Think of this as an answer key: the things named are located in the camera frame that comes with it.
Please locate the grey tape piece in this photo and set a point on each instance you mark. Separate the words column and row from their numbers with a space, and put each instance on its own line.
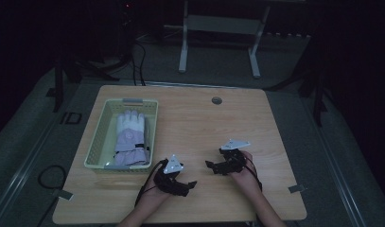
column 296, row 188
column 64, row 195

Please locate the grey round table grommet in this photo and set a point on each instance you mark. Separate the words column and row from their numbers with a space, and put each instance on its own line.
column 216, row 101

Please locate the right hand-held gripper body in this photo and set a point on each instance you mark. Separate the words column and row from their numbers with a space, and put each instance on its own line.
column 234, row 157

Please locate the pale green plastic basket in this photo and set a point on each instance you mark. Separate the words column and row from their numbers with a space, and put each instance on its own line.
column 101, row 142

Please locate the white metal stand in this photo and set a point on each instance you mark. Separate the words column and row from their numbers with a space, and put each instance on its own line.
column 223, row 24

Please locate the person's right hand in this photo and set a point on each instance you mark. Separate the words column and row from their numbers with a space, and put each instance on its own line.
column 247, row 179

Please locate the person's left hand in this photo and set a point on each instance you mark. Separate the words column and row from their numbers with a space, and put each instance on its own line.
column 152, row 192

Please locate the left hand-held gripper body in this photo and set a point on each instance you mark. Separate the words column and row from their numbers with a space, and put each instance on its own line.
column 171, row 176

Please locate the lavender glove with white fingers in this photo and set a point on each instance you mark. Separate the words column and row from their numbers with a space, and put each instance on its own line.
column 130, row 138

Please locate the black tripod stand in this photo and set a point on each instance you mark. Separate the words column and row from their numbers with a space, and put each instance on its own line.
column 59, row 82
column 318, row 94

